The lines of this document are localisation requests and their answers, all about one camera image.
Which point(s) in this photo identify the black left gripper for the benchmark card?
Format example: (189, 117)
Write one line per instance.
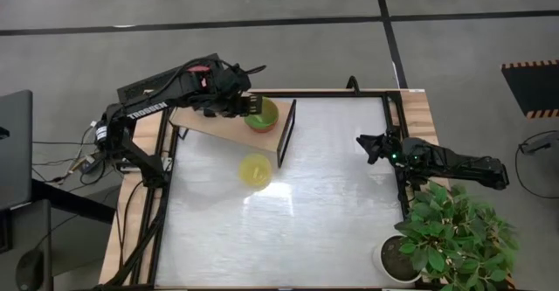
(222, 87)

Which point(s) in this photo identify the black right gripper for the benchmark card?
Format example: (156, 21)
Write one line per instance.
(396, 151)

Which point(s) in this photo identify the green plastic bowl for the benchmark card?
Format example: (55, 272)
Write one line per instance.
(267, 116)

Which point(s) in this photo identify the yellow plastic bowl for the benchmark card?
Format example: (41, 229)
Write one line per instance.
(255, 171)

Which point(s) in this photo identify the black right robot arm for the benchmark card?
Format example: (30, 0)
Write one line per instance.
(463, 164)

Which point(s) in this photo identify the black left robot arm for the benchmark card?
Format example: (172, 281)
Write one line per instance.
(146, 109)

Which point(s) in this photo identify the black curved clamp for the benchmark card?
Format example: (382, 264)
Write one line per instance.
(353, 83)

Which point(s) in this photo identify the green potted plant white pot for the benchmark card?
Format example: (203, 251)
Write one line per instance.
(454, 234)

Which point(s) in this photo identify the grey floor device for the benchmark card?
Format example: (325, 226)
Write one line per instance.
(541, 144)

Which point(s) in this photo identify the black orange hazard-striped mat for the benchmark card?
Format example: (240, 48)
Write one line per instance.
(533, 87)

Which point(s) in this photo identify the black power brick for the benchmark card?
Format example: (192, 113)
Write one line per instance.
(88, 164)

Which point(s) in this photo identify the dark grey laptop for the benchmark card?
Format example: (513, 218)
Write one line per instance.
(15, 151)

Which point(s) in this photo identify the dark office desk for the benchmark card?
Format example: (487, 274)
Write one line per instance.
(26, 230)

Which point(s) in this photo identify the black computer mouse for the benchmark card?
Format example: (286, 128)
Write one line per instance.
(29, 270)

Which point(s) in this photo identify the wooden shelf black metal frame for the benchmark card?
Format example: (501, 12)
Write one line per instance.
(227, 129)

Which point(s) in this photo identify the black aluminium table frame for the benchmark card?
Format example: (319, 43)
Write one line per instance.
(332, 94)

